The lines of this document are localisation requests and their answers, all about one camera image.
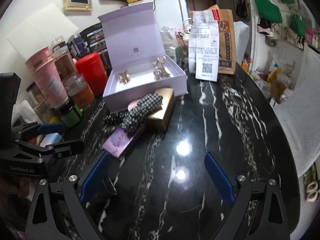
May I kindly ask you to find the purple signed box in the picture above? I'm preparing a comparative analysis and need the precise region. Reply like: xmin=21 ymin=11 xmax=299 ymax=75
xmin=102 ymin=125 xmax=145 ymax=158

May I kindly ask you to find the black polka dot scrunchie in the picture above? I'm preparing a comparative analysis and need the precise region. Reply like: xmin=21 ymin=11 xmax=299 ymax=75
xmin=104 ymin=111 xmax=127 ymax=126

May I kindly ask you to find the pink round compact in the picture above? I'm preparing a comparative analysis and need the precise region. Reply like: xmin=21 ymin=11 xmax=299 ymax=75
xmin=127 ymin=99 xmax=140 ymax=111

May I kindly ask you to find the gold rectangular box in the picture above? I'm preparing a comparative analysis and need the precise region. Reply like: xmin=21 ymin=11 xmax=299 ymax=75
xmin=146 ymin=88 xmax=175 ymax=131

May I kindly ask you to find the gingham checkered scrunchie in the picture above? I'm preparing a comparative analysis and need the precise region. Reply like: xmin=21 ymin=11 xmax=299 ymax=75
xmin=121 ymin=94 xmax=163 ymax=133

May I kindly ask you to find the gold star hair clip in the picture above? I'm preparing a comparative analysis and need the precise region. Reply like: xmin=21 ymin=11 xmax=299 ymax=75
xmin=118 ymin=70 xmax=131 ymax=84

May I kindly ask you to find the cream hair claw clip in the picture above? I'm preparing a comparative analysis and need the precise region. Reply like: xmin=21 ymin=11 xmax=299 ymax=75
xmin=153 ymin=56 xmax=170 ymax=80

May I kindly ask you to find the light blue box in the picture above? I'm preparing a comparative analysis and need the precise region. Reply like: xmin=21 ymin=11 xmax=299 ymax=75
xmin=39 ymin=133 xmax=62 ymax=147

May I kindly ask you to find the yellow lemon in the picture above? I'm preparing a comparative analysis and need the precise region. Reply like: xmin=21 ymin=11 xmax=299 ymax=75
xmin=49 ymin=116 xmax=61 ymax=124

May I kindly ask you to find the seed filled jar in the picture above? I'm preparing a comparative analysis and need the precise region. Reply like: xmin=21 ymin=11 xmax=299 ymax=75
xmin=26 ymin=82 xmax=46 ymax=107

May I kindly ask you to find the clear jar orange label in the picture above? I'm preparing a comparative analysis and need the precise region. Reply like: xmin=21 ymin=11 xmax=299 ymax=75
xmin=62 ymin=74 xmax=95 ymax=109

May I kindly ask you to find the pink paper cup stack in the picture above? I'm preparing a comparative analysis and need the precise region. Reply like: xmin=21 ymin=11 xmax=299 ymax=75
xmin=25 ymin=46 xmax=68 ymax=109

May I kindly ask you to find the white towel covered chair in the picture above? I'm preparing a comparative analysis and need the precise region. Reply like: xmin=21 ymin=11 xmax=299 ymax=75
xmin=274 ymin=50 xmax=319 ymax=177

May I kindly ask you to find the brown label clear jar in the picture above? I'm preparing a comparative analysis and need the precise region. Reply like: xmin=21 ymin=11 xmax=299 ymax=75
xmin=50 ymin=36 xmax=77 ymax=80

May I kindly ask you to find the red cylindrical canister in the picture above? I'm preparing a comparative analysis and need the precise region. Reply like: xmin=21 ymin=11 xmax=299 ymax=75
xmin=75 ymin=53 xmax=108 ymax=96

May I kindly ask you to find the purple label jar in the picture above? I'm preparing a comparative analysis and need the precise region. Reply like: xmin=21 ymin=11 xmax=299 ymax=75
xmin=68 ymin=33 xmax=90 ymax=60

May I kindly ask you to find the lavender gift box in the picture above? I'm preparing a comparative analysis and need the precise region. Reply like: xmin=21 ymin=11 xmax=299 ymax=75
xmin=99 ymin=3 xmax=188 ymax=113

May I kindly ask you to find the black snack pouch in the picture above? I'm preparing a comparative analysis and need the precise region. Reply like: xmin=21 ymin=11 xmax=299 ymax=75
xmin=80 ymin=23 xmax=112 ymax=75

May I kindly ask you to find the long white receipt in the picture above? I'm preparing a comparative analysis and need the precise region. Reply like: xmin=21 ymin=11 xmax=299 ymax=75
xmin=188 ymin=10 xmax=220 ymax=82

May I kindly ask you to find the brown paper bag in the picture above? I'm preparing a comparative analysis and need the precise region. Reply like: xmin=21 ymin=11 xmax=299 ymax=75
xmin=189 ymin=5 xmax=236 ymax=75

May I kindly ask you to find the white mini fridge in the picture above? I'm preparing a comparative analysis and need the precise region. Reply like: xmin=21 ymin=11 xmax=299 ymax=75
xmin=129 ymin=0 xmax=189 ymax=29

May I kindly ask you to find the wall intercom panel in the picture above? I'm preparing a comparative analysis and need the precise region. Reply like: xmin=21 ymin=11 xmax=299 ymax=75
xmin=63 ymin=0 xmax=92 ymax=11

